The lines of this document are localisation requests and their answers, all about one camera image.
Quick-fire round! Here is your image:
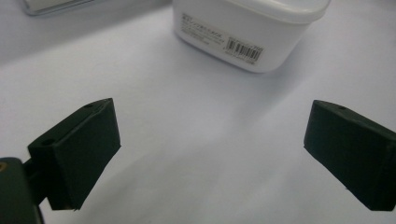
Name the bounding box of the silver metal tray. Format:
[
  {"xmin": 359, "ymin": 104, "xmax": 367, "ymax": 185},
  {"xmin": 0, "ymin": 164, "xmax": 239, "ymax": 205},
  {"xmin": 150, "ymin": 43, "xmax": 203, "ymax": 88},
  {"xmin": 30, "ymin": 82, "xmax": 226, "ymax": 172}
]
[{"xmin": 21, "ymin": 0, "xmax": 97, "ymax": 17}]

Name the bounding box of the white plastic container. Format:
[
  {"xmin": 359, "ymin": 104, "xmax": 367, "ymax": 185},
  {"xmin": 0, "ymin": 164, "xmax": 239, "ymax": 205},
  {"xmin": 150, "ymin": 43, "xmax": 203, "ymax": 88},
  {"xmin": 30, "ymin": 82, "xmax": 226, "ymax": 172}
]
[{"xmin": 172, "ymin": 0, "xmax": 332, "ymax": 74}]

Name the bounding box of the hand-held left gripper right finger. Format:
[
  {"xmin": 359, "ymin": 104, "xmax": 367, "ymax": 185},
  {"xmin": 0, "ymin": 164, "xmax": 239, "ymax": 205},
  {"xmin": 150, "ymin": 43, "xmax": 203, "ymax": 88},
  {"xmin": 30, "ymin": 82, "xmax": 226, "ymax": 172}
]
[{"xmin": 303, "ymin": 99, "xmax": 396, "ymax": 212}]

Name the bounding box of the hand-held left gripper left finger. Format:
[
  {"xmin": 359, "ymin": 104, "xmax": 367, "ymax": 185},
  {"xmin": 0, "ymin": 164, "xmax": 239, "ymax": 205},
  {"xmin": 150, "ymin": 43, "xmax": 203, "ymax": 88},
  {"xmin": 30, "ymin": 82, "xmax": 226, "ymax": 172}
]
[{"xmin": 21, "ymin": 97, "xmax": 122, "ymax": 211}]

